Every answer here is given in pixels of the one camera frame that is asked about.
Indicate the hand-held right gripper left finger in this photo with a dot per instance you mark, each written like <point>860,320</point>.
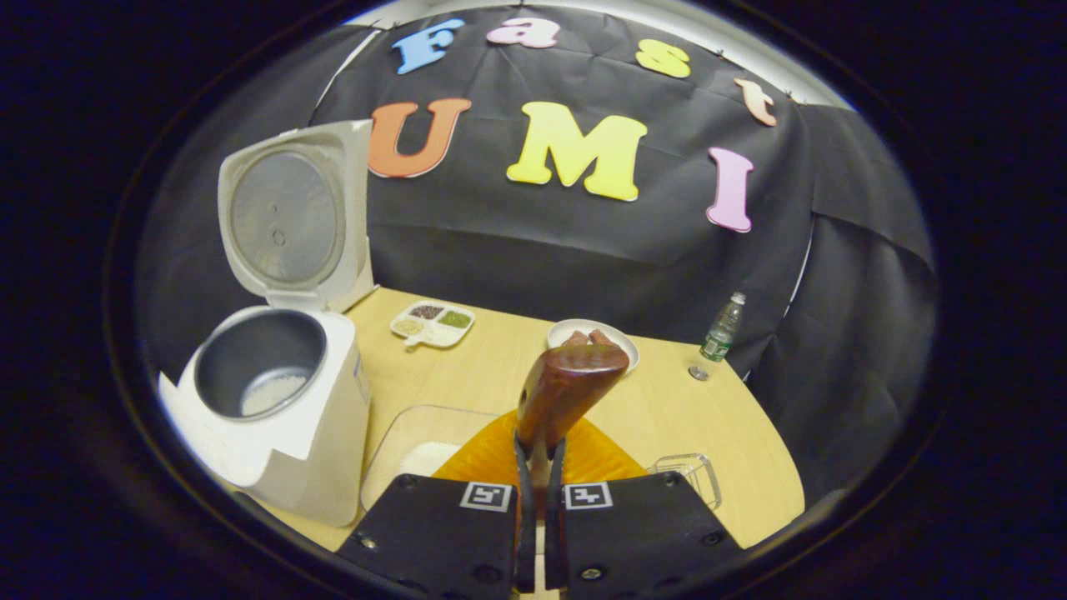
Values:
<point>523,517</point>

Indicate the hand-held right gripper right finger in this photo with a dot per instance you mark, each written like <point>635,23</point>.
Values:
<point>556,533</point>

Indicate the clear box of rice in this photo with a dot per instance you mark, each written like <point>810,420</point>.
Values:
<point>417,442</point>

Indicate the brown wooden spoon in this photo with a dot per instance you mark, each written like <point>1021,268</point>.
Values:
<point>567,383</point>

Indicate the clear chopstick holder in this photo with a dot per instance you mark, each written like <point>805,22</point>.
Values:
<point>696,479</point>

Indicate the white rice cooker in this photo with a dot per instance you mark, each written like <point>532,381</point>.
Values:
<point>292,450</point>

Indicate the brown meat piece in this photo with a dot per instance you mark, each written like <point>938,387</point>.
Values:
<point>575,339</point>
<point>602,337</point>

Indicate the white round plate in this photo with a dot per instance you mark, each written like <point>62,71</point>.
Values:
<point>567,327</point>

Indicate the white divided grain dish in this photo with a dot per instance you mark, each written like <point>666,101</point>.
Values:
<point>442,333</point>

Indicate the small bottle cap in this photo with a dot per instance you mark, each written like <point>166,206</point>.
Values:
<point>698,372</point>

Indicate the clear green-label water bottle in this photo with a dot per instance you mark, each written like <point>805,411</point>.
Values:
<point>722,329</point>

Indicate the black backdrop cloth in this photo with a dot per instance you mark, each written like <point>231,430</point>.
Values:
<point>583,250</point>

